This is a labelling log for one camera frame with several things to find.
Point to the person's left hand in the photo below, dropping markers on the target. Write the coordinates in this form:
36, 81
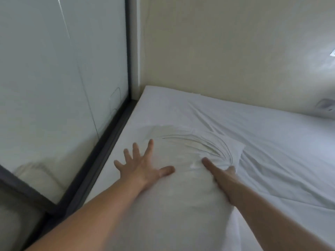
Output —
142, 171

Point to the person's right hand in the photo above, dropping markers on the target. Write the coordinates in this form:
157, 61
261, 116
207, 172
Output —
222, 180

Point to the person's left thumb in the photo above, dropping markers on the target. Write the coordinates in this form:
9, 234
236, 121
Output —
166, 171

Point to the person's right thumb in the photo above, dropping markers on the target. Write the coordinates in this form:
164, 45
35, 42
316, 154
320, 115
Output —
210, 167

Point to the person's left little finger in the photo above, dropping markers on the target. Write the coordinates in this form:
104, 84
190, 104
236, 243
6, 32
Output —
119, 165

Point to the person's left middle finger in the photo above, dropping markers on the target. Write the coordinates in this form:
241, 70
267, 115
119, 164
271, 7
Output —
137, 152

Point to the white pillow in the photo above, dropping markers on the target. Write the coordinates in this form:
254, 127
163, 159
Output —
183, 196

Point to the person's right forearm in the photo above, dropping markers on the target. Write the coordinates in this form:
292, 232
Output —
274, 222

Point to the person's left forearm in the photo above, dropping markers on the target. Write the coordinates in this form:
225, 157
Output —
96, 219

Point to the white bed sheet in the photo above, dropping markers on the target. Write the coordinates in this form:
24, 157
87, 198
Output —
282, 159

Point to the frosted glass partition panel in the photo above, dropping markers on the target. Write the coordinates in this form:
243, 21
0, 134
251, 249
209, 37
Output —
52, 88

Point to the dark metal partition frame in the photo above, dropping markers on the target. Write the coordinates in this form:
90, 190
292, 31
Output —
104, 154

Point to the white wall socket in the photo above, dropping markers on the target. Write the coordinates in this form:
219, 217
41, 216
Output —
325, 104

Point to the white wall switch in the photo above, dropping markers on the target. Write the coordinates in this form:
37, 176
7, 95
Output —
333, 53

